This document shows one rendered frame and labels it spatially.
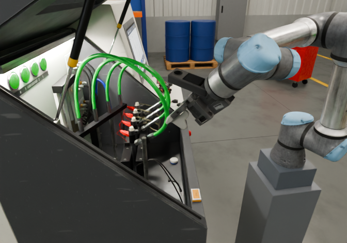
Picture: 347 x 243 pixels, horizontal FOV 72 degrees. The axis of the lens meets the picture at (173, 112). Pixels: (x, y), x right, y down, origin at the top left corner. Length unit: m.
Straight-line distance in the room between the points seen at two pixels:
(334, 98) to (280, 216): 0.61
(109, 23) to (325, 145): 1.05
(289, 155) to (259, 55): 0.76
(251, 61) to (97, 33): 0.89
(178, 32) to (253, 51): 5.12
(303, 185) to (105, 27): 1.17
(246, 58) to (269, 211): 0.89
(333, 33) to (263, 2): 7.39
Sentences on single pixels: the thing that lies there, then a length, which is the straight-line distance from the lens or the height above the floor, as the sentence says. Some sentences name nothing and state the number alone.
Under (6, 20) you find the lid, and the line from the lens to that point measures 0.55.
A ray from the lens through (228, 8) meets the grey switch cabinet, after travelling 7.47.
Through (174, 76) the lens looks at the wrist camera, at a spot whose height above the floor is 1.40.
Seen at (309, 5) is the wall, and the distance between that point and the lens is 9.11.
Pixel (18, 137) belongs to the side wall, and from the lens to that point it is 0.67.
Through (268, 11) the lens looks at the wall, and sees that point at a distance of 8.35.
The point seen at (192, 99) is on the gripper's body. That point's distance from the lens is 0.62.
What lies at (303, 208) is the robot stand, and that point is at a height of 0.69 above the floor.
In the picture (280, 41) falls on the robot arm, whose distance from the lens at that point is 0.78.
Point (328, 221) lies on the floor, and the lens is 2.38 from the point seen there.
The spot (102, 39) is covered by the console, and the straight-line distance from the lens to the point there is 1.24.
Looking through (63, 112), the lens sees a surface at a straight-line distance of 1.05.
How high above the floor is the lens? 1.60
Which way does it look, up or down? 27 degrees down
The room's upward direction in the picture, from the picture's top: straight up
